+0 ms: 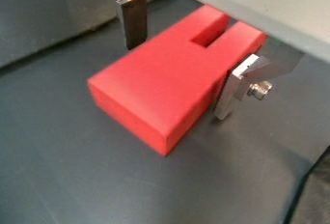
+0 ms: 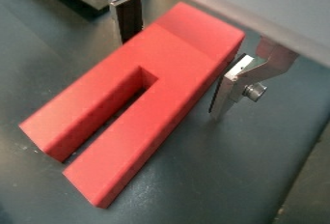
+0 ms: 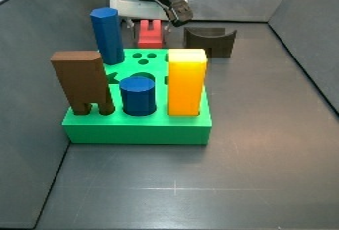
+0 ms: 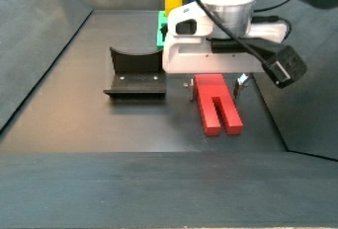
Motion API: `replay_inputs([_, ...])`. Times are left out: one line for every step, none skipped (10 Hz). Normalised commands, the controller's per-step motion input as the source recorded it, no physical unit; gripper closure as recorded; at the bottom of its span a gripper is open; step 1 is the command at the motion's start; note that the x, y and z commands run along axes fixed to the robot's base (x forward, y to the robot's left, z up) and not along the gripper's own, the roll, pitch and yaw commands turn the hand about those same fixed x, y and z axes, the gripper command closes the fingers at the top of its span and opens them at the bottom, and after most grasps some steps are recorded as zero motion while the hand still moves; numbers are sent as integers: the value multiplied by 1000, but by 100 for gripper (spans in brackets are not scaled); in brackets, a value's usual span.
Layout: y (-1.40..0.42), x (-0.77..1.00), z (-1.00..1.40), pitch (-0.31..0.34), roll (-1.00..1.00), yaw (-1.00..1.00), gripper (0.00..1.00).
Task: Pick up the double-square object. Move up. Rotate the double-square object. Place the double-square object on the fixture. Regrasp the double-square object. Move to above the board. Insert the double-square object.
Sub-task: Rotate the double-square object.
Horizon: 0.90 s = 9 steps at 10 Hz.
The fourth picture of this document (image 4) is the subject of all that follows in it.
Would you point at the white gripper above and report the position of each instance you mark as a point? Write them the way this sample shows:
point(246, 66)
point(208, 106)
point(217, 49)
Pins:
point(192, 31)

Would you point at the red double-square block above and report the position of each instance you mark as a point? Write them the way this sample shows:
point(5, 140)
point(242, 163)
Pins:
point(217, 107)

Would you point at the robot arm white silver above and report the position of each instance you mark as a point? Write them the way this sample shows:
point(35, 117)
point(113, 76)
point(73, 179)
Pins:
point(321, 4)

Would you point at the green shape-sorter board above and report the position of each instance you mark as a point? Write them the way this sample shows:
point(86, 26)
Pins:
point(162, 29)

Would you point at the black curved stand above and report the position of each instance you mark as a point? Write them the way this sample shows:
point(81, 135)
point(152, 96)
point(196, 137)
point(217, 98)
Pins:
point(140, 77)

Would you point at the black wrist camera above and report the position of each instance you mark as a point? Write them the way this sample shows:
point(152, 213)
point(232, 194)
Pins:
point(282, 63)

